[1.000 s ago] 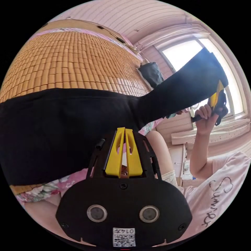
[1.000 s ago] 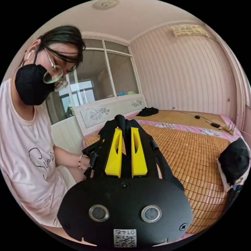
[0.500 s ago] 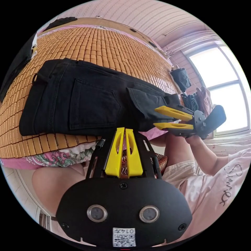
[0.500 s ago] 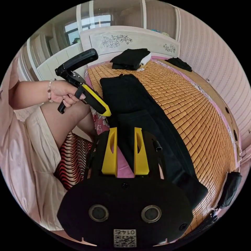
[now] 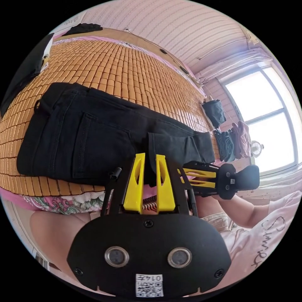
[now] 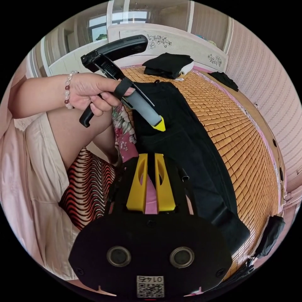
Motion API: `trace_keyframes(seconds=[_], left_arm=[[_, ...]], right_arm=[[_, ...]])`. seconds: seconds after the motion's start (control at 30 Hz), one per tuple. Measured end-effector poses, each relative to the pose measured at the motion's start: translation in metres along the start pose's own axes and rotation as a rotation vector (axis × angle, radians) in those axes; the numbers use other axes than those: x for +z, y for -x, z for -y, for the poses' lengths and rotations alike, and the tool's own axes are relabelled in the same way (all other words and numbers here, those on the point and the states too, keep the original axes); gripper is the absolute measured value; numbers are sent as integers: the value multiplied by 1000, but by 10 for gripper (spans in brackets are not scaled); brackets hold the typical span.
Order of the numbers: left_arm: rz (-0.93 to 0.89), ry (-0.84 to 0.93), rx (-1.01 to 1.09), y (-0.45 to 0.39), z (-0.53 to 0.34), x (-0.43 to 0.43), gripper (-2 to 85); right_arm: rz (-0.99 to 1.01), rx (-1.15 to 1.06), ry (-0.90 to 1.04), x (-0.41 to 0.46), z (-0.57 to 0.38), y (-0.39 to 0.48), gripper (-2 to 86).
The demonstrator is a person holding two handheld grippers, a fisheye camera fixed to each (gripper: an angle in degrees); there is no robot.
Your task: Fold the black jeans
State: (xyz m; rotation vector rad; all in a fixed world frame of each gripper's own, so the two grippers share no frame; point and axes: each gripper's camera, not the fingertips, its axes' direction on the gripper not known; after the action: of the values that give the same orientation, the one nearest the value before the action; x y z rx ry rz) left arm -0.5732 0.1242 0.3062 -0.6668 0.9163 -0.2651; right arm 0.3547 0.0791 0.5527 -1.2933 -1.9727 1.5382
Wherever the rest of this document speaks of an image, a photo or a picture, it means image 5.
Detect person's right hand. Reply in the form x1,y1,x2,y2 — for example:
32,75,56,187
195,190,236,216

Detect window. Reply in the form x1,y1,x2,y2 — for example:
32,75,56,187
218,62,302,176

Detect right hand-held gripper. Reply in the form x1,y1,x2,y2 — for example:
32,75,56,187
177,161,237,201

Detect hanging pink garment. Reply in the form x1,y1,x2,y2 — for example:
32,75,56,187
231,120,252,159

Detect bed with woven mat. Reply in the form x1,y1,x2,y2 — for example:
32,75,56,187
0,28,219,214

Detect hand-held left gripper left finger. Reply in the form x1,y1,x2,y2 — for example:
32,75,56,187
123,153,146,214

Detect person's body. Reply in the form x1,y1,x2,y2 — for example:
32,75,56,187
29,190,302,297

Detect pile of clothes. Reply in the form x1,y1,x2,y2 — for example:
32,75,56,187
0,32,55,118

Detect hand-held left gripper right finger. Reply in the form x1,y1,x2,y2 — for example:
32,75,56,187
155,154,176,215

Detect hanging black garment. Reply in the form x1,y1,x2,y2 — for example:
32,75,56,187
201,99,227,130

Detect small white fan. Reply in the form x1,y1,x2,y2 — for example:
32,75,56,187
250,140,265,158

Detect hanging dark teal garment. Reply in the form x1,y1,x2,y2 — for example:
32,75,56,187
214,129,237,163

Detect black jeans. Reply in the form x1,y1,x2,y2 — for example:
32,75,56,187
16,82,216,187

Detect person's right forearm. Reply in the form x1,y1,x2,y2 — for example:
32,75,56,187
221,195,271,229

